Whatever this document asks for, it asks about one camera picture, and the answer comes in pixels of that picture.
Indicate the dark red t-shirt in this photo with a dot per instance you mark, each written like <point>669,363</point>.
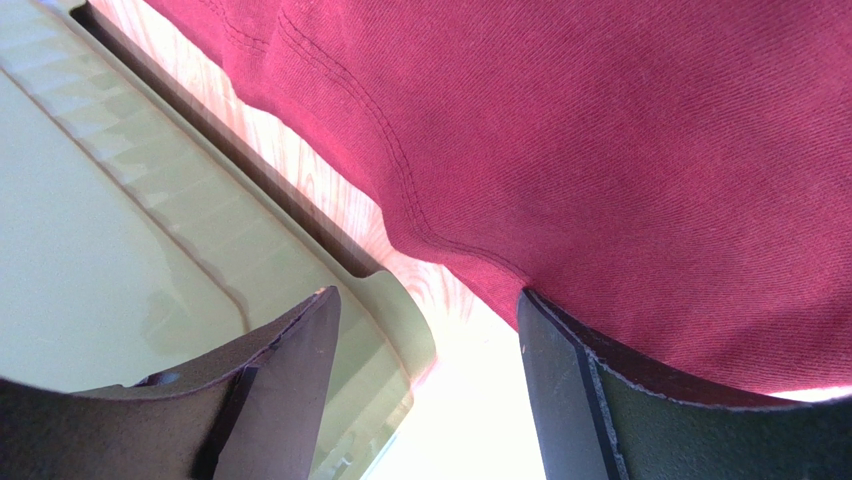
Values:
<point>673,174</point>

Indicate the green plastic laundry basket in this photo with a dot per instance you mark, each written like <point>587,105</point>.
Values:
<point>131,245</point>

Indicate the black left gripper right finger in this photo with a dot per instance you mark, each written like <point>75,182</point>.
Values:
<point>603,410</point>

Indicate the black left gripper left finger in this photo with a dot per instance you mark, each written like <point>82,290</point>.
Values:
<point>250,409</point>

